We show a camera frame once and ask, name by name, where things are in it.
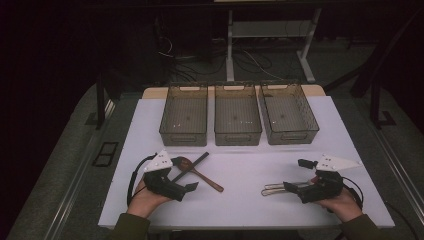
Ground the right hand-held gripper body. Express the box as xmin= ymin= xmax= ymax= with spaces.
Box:
xmin=293 ymin=153 xmax=363 ymax=205

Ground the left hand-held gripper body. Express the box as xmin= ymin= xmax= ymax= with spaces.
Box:
xmin=143 ymin=149 xmax=188 ymax=203

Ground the black chopstick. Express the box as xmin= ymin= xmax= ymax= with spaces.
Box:
xmin=171 ymin=153 xmax=210 ymax=183
xmin=172 ymin=151 xmax=210 ymax=182

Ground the brown wooden spoon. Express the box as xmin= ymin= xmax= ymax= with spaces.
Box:
xmin=171 ymin=155 xmax=225 ymax=193

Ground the transparent brown plastic basket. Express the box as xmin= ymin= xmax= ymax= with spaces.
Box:
xmin=159 ymin=82 xmax=209 ymax=147
xmin=258 ymin=80 xmax=320 ymax=146
xmin=213 ymin=82 xmax=263 ymax=147

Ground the person's left hand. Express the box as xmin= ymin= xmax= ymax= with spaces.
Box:
xmin=127 ymin=179 xmax=172 ymax=219

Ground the person's right hand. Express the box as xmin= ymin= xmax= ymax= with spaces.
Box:
xmin=313 ymin=188 xmax=364 ymax=223

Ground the white table mat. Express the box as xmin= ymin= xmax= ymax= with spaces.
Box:
xmin=97 ymin=95 xmax=396 ymax=231

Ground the black metal stand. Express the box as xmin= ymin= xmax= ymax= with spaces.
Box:
xmin=369 ymin=78 xmax=398 ymax=130
xmin=84 ymin=71 xmax=116 ymax=131

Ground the black diagonal strut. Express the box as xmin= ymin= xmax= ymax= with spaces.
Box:
xmin=323 ymin=9 xmax=424 ymax=98

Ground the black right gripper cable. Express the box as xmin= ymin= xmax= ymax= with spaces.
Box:
xmin=341 ymin=176 xmax=365 ymax=210

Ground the metal floor rail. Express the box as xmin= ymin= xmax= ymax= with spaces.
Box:
xmin=372 ymin=128 xmax=424 ymax=216
xmin=43 ymin=99 xmax=117 ymax=240

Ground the black floor cable bundle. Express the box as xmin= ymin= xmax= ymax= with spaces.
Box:
xmin=166 ymin=46 xmax=274 ymax=84

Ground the white floor cable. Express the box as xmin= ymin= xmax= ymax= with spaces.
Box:
xmin=157 ymin=34 xmax=201 ymax=62
xmin=243 ymin=49 xmax=284 ymax=81

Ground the white metal desk frame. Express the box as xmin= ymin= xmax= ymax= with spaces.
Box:
xmin=225 ymin=7 xmax=324 ymax=84

